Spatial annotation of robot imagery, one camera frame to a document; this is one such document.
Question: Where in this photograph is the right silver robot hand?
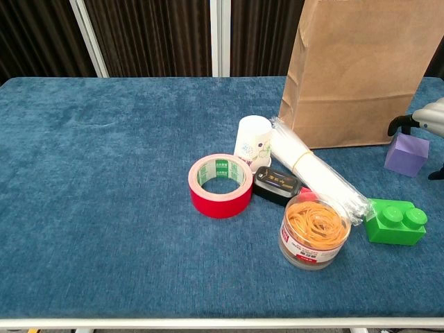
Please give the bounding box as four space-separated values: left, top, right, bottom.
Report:
387 97 444 180

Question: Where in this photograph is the purple foam cube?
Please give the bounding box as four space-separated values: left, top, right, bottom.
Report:
384 132 430 178

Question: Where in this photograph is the green toy brick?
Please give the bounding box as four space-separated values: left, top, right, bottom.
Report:
364 198 428 246

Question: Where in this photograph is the clear tub of rubber bands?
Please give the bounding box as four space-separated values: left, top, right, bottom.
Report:
278 196 352 271

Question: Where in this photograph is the brown paper shopping bag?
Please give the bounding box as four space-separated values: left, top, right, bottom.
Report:
278 0 444 150

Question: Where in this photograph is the black pleated curtain panel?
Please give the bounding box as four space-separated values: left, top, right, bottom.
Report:
84 0 213 78
230 0 306 78
425 37 444 79
0 0 98 86

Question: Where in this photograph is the small red object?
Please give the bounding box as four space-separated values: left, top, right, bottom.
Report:
298 187 318 204

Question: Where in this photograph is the black rectangular tin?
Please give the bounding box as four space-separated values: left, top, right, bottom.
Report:
252 165 305 208

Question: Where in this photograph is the white printed paper cup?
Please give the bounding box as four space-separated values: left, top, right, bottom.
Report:
233 114 273 170

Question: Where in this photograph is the red tape roll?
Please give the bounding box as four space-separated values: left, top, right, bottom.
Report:
187 153 254 220

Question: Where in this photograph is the blue velvet tablecloth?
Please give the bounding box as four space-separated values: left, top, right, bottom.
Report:
0 76 444 320

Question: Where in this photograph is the white cable tie bundle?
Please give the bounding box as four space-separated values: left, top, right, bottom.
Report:
270 116 370 225

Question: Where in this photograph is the white frame post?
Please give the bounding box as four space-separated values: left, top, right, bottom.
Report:
209 0 232 78
68 0 110 78

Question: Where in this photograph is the white table frame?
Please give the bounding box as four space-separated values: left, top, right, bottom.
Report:
0 316 444 333

